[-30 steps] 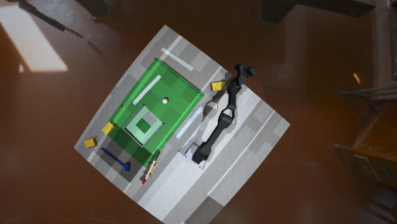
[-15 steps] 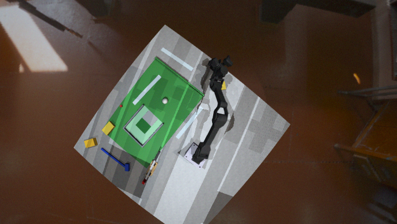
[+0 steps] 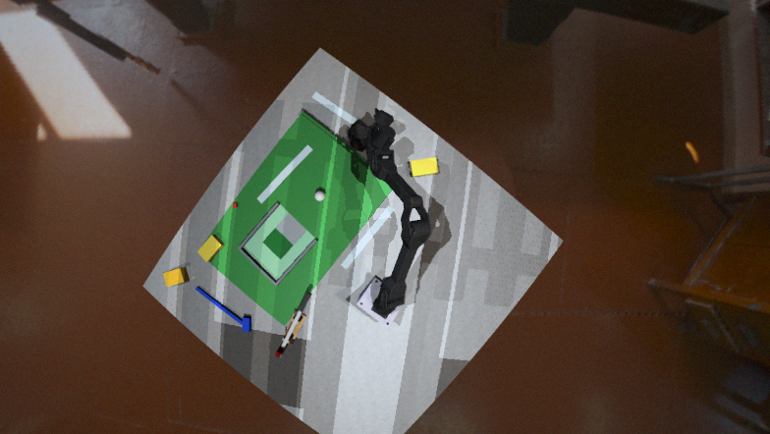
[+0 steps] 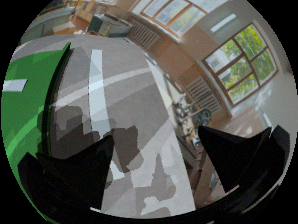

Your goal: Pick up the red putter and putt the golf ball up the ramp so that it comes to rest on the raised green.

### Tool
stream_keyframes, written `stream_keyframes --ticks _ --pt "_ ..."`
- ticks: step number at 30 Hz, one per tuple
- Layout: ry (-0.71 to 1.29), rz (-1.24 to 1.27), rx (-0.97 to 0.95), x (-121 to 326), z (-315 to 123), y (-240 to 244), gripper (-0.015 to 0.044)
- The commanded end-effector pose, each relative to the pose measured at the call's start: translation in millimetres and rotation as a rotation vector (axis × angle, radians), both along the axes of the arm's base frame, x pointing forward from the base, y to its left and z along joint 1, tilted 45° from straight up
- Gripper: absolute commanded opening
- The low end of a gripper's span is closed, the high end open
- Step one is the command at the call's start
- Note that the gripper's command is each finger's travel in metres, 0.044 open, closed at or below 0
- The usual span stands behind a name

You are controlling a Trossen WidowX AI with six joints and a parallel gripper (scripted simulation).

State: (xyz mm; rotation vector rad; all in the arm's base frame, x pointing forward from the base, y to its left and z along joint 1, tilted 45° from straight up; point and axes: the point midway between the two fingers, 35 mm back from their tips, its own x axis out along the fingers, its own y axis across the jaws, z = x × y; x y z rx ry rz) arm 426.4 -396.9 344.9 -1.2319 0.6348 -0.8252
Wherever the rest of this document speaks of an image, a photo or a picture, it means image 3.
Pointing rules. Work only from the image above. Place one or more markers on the light grey flat bar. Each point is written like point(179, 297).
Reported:
point(367, 237)
point(284, 174)
point(334, 108)

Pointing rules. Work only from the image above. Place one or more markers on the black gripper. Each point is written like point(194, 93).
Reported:
point(380, 118)

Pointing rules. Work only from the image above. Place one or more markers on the green flat mat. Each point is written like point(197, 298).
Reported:
point(353, 194)

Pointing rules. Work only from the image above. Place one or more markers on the blue golf putter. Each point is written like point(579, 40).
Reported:
point(246, 321)

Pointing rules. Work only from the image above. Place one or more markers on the yellow rectangular block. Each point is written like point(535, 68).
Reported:
point(210, 248)
point(424, 167)
point(176, 276)

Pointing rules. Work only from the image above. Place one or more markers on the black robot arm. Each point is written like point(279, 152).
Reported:
point(414, 233)

